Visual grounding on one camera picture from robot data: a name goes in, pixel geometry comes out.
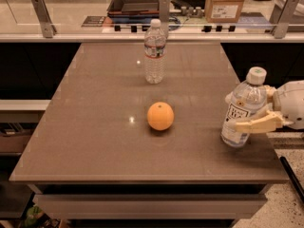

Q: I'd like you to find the green item under table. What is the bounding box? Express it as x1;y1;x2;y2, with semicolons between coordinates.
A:
23;206;44;228

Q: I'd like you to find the orange fruit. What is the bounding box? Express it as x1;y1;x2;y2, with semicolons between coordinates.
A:
147;102;174;131

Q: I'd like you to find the middle metal glass bracket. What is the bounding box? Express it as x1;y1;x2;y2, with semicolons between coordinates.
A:
159;0;170;37

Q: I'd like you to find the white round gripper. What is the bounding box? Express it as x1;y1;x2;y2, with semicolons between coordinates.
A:
225;80;304;134

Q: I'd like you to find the left metal glass bracket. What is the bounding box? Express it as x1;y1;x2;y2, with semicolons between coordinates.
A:
30;0;57;38

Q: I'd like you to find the cardboard box with label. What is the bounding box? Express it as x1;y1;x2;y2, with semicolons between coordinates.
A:
204;0;244;23

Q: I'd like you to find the right metal glass bracket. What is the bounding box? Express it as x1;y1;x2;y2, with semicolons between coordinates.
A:
270;0;304;39

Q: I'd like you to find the blue tea plastic bottle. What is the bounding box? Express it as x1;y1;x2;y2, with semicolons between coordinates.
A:
220;66;267;148

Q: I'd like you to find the black rod on floor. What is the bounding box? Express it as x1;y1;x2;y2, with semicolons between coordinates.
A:
279;157;304;203

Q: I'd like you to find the metal glass bracket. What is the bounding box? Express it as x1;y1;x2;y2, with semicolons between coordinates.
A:
270;0;304;39
30;0;57;38
159;0;170;37

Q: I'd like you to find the open dark tray box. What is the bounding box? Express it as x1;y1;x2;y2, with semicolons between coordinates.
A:
107;0;159;17

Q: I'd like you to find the clear water bottle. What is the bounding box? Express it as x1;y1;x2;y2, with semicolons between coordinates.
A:
144;19;166;85

